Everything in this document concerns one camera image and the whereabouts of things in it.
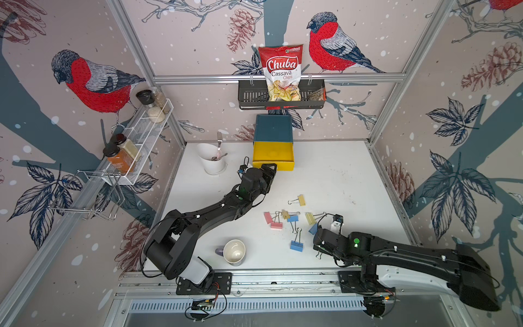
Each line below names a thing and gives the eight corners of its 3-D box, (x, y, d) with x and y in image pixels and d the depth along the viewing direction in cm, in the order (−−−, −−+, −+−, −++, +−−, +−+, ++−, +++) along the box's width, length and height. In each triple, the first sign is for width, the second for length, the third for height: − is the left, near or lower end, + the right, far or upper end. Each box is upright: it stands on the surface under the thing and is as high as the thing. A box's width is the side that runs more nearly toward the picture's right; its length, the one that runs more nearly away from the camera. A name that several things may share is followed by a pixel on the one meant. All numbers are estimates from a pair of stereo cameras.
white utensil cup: (209, 178, 106) (203, 164, 96) (200, 161, 113) (193, 145, 104) (226, 170, 109) (222, 155, 99) (216, 154, 117) (211, 138, 107)
